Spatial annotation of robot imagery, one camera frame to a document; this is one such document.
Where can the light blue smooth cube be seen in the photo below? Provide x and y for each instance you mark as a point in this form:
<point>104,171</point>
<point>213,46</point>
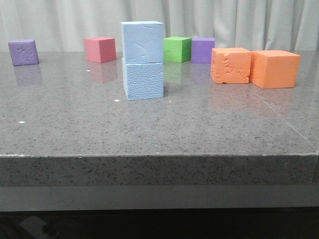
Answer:
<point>142,41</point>

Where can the light blue textured cube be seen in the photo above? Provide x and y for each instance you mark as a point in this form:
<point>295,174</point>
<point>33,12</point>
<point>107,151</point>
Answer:
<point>143,81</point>

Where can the green foam cube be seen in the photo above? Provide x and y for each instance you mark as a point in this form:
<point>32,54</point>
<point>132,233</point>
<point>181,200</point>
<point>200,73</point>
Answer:
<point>177,49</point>

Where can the purple cube beside green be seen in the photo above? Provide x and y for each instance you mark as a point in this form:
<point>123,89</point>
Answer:
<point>201,50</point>

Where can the damaged orange foam cube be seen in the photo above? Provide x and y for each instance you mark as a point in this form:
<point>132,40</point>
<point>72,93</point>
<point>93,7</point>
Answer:
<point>230,65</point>

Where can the red foam cube far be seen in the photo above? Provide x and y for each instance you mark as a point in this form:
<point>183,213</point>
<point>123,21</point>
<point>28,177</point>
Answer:
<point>100,49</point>

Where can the smooth orange foam cube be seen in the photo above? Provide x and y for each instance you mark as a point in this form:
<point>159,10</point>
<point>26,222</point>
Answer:
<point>272,69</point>

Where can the grey curtain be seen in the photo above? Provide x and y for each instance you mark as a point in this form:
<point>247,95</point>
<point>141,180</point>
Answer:
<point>62,25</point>

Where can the purple dented foam cube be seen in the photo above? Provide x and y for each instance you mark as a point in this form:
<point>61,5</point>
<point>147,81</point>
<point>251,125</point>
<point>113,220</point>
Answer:
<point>23,52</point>

